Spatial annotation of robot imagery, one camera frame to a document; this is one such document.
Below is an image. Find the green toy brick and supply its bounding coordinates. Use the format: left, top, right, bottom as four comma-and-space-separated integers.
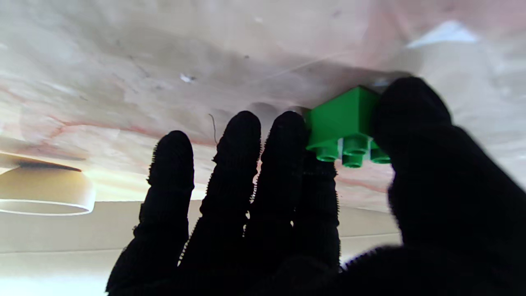
305, 86, 392, 168

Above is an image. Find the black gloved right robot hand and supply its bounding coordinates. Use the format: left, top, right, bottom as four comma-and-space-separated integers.
106, 76, 526, 296

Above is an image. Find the white paper scrap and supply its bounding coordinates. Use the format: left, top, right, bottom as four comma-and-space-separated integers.
405, 21, 479, 49

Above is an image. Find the wooden bowl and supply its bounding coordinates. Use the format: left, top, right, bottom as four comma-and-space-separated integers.
0, 166, 96, 216

